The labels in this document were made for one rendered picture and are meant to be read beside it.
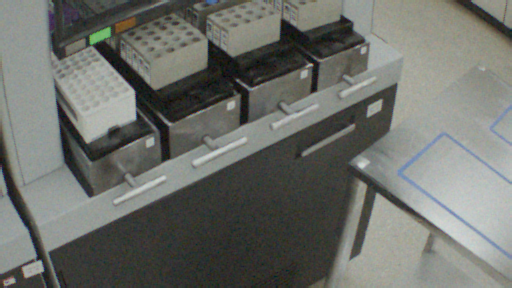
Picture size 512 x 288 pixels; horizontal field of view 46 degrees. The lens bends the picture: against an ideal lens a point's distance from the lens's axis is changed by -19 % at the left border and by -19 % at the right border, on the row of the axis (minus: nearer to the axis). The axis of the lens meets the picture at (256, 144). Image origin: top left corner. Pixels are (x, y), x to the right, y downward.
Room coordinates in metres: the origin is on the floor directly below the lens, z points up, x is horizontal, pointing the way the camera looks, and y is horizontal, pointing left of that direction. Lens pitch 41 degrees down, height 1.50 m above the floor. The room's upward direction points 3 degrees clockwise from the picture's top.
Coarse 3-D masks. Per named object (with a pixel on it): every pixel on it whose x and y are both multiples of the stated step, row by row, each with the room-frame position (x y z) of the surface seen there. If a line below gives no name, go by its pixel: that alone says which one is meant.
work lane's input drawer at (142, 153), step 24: (144, 120) 0.83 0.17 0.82; (72, 144) 0.78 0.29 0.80; (96, 144) 0.76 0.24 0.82; (120, 144) 0.78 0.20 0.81; (144, 144) 0.80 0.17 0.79; (96, 168) 0.74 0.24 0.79; (120, 168) 0.77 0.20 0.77; (144, 168) 0.79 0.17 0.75; (96, 192) 0.73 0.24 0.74; (144, 192) 0.74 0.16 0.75
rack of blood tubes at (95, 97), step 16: (64, 64) 0.92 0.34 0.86; (80, 64) 0.91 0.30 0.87; (96, 64) 0.91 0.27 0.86; (64, 80) 0.87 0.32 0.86; (80, 80) 0.87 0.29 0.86; (96, 80) 0.87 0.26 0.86; (112, 80) 0.87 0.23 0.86; (64, 96) 0.83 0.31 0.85; (80, 96) 0.83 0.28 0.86; (96, 96) 0.82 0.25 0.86; (112, 96) 0.83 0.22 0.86; (128, 96) 0.82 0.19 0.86; (80, 112) 0.78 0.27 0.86; (96, 112) 0.78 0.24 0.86; (112, 112) 0.80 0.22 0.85; (128, 112) 0.82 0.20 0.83; (80, 128) 0.78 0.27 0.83; (96, 128) 0.78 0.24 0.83
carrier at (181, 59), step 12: (204, 36) 0.97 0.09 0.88; (168, 48) 0.93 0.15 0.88; (180, 48) 0.93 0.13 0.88; (192, 48) 0.94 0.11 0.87; (204, 48) 0.96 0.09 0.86; (144, 60) 0.90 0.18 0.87; (156, 60) 0.90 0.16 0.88; (168, 60) 0.91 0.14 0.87; (180, 60) 0.93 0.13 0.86; (192, 60) 0.94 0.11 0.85; (204, 60) 0.96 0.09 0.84; (144, 72) 0.90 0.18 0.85; (156, 72) 0.90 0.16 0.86; (168, 72) 0.91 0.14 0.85; (180, 72) 0.93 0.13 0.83; (192, 72) 0.94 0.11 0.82; (156, 84) 0.90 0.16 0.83
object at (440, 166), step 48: (480, 96) 0.95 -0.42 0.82; (384, 144) 0.80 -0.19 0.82; (432, 144) 0.81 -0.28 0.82; (480, 144) 0.81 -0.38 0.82; (384, 192) 0.70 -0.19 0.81; (432, 192) 0.70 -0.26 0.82; (480, 192) 0.70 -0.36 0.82; (336, 240) 0.75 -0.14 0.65; (432, 240) 1.04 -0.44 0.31; (480, 240) 0.60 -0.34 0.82
